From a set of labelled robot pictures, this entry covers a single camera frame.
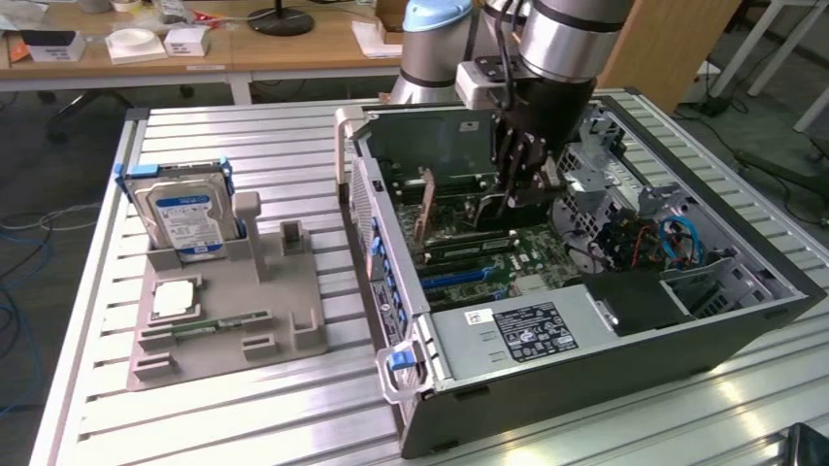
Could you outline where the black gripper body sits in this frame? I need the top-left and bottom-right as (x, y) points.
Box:
(497, 76), (598, 146)

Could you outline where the black graphics card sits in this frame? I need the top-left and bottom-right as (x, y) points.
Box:
(412, 167), (559, 267)

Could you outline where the green motherboard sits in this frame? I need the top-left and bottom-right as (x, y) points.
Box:
(378, 159), (585, 312)

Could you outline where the black installed RAM stick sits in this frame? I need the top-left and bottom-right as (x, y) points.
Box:
(423, 232), (519, 266)

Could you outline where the wooden cabinet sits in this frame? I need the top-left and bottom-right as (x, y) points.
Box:
(594, 0), (744, 116)

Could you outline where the blue expansion slot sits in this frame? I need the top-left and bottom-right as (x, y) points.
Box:
(416, 264), (495, 292)

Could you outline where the white paper stack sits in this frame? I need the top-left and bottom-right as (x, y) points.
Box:
(351, 19), (407, 59)

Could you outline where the grey power supply unit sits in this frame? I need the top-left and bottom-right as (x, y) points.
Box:
(426, 283), (617, 383)

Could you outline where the grey metal disk bay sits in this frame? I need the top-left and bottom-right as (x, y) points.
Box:
(659, 256), (776, 320)

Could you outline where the black open PC case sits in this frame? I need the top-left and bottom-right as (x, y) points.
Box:
(332, 94), (829, 460)

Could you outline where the black lamp base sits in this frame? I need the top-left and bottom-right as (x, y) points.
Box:
(247, 0), (316, 38)

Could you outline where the hard disk with blue carrier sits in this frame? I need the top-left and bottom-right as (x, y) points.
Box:
(112, 157), (236, 264)

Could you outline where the small white carton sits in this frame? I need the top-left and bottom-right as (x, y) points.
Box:
(161, 26), (212, 58)

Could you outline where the green RAM stick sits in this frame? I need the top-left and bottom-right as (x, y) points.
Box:
(171, 313), (271, 340)

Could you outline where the silver CPU chip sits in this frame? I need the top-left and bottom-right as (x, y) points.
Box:
(152, 281), (198, 320)

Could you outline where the grey plastic parts rack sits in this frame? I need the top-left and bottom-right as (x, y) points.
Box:
(125, 190), (330, 392)

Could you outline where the white round holder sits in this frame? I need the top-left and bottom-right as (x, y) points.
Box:
(105, 27), (168, 65)

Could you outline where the wooden desk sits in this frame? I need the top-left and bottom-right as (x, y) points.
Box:
(0, 0), (481, 106)

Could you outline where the black office chair base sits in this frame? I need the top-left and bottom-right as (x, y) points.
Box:
(37, 88), (137, 145)

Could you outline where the dark object at table edge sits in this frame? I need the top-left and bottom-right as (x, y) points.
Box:
(786, 421), (829, 466)

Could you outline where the white labelled box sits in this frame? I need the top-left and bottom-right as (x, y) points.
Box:
(19, 29), (87, 63)

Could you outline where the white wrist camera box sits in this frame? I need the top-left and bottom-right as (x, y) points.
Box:
(454, 56), (521, 111)

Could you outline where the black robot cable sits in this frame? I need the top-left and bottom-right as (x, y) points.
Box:
(490, 0), (521, 114)

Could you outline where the blue wire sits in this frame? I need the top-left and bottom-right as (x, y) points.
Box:
(657, 216), (707, 269)

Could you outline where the white table frame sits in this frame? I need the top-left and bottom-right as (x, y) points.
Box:
(709, 0), (829, 132)

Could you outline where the blue floor cable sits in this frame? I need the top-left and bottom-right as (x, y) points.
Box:
(0, 227), (53, 418)

